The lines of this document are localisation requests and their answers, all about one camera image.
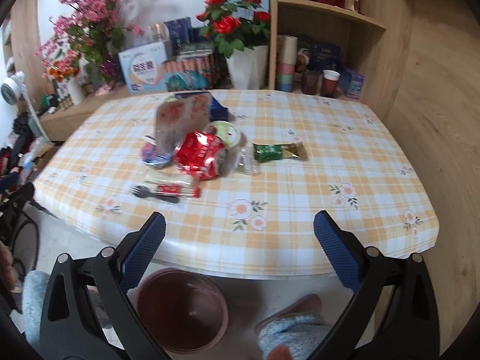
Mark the small blue box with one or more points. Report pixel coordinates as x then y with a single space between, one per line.
351 83

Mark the dark blue patterned box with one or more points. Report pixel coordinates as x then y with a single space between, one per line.
178 33

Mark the white blue probiotic box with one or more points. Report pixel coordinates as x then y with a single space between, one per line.
143 67

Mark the white plant pot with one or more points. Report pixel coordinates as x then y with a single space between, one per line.
247 68

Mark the dark blue carton box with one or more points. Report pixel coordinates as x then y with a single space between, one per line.
217 111

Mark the wooden shelf unit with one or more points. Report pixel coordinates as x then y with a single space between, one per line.
373 41

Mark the red sauce packet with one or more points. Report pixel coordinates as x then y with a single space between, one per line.
177 190

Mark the black plastic spork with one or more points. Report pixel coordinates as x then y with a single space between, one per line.
142 191

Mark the white napkin packet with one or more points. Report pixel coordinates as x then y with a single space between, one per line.
156 177

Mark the pink blossom plant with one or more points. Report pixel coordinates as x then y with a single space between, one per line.
86 40

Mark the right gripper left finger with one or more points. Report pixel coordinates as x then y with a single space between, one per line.
70 328

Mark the yogurt cup lid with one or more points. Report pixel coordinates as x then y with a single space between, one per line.
227 132

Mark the teal pink gift box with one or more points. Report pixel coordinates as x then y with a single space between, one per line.
189 74

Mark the grey fuzzy slipper right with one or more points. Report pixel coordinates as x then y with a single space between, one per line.
294 332

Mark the white desk fan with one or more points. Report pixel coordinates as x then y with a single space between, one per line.
13 89

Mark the green gold snack wrapper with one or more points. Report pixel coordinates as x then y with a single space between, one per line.
269 153

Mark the red paper cup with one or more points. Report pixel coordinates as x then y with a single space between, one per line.
329 84

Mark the red rose plant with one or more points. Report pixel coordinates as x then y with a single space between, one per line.
235 25

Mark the clear plastic screw bag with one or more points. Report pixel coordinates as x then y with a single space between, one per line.
245 162

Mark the floral snack package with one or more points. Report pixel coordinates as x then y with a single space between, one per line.
173 122

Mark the blue foil wrapper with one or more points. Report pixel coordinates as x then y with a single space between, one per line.
151 157

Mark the grey fuzzy slipper left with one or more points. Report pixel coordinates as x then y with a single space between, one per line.
34 291

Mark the grey fuzzy slipper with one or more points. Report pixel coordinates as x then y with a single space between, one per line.
34 291
294 332

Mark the stacked pastel cups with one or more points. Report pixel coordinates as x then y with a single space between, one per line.
286 57

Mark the crushed red soda can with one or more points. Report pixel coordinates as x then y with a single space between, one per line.
201 155

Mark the dark book box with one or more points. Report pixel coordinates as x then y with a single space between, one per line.
195 50

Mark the low wooden cabinet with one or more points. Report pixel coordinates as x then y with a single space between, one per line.
60 125

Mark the pink trash bin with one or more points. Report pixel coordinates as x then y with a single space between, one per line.
185 312

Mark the brown glass cup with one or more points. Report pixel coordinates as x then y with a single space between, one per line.
310 82

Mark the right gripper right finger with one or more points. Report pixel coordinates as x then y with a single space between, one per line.
410 325

